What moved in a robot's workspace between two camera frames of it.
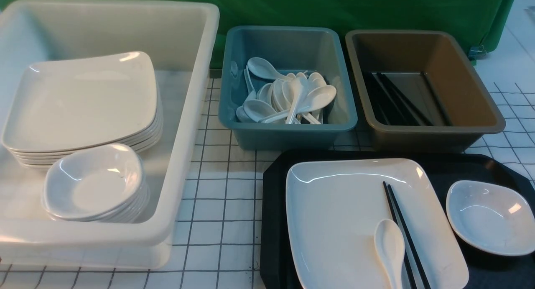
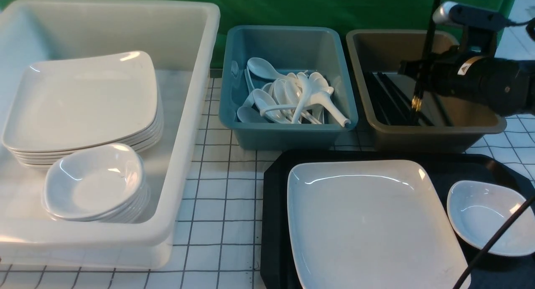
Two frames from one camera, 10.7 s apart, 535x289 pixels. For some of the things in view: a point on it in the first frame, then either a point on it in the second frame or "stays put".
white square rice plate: [333, 207] stays put
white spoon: [262, 68] stays put
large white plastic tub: [180, 35] stays put
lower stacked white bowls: [134, 212] stays put
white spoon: [256, 110] to [263, 101]
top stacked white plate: [81, 102] stays put
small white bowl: [493, 217] stays put
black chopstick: [406, 255] to [417, 101]
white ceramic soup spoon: [390, 241] to [322, 92]
